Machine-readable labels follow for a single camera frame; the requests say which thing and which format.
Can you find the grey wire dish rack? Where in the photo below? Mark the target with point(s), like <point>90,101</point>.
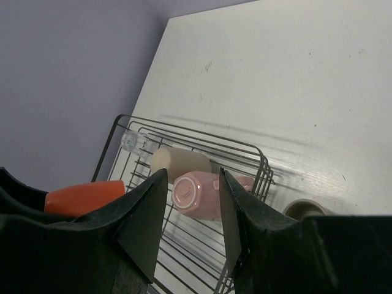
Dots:
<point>191,256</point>

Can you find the pink mug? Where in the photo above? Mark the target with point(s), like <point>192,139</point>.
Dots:
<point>196,195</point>

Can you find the orange mug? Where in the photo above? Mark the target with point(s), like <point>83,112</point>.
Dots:
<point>83,198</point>

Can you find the beige tumbler cup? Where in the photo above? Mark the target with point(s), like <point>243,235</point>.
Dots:
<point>178,162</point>

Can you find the grey-green small mug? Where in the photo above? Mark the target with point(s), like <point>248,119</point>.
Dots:
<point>301,208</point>

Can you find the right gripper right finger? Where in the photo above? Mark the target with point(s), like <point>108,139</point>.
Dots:
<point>268,252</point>

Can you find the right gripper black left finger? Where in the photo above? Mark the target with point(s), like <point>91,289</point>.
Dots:
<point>112,249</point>

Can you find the clear glass cup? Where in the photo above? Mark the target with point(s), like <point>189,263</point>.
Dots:
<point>134,142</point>

